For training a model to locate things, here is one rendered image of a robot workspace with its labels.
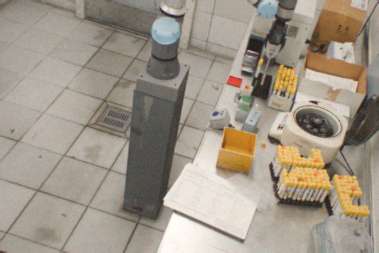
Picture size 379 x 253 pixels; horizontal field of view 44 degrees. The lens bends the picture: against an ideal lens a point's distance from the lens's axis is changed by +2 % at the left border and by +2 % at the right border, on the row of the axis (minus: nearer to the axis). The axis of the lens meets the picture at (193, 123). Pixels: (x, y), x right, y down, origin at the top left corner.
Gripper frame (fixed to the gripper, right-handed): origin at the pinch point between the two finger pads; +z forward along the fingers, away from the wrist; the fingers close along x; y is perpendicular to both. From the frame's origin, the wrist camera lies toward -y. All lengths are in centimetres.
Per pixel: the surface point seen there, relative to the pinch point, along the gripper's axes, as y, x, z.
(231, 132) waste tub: -46.9, 6.2, 9.6
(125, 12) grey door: 151, 124, 87
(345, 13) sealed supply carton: 63, -32, 0
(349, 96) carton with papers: -4.6, -38.3, 6.1
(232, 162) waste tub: -59, 2, 13
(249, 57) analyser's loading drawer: 13.2, 9.5, 11.3
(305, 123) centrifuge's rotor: -30.8, -21.5, 7.5
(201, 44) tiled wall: 157, 56, 100
